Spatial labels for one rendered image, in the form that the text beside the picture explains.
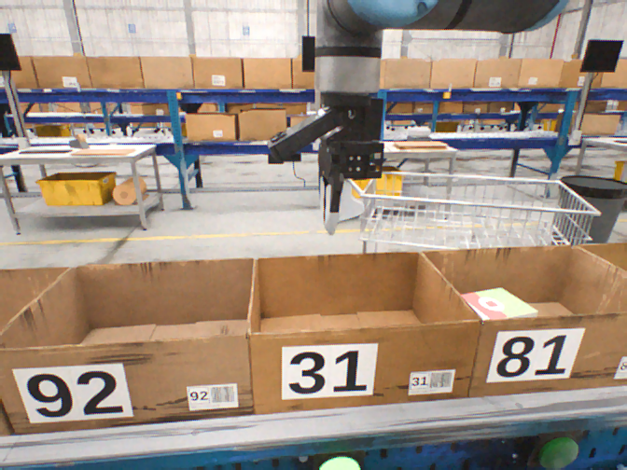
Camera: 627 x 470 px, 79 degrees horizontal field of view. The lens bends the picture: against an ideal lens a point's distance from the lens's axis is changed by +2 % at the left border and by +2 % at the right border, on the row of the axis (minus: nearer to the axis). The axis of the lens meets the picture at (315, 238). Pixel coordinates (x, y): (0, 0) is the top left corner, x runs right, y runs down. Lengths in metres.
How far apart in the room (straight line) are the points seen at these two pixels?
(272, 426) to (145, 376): 0.22
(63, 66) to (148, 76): 0.93
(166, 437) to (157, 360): 0.13
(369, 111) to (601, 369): 0.64
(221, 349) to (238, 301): 0.30
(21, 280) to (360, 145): 0.79
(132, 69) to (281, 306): 4.59
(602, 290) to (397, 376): 0.55
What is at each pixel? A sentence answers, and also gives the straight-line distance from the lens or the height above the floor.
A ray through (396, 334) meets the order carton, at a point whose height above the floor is 1.03.
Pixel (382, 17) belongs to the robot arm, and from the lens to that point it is 0.42.
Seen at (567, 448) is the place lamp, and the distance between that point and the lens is 0.87.
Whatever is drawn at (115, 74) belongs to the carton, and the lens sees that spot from 5.35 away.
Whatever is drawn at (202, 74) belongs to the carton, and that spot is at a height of 1.54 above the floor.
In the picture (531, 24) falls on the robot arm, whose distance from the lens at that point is 0.52.
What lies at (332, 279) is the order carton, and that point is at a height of 0.98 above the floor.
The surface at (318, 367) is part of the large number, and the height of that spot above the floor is 0.98.
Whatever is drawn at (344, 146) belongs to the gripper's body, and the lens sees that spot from 0.54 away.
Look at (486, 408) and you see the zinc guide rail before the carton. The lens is 0.79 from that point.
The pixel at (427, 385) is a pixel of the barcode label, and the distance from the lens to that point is 0.75.
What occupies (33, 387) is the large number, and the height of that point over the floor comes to 0.98.
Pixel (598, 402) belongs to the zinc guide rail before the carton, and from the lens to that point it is 0.90.
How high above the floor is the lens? 1.42
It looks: 22 degrees down
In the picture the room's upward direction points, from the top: straight up
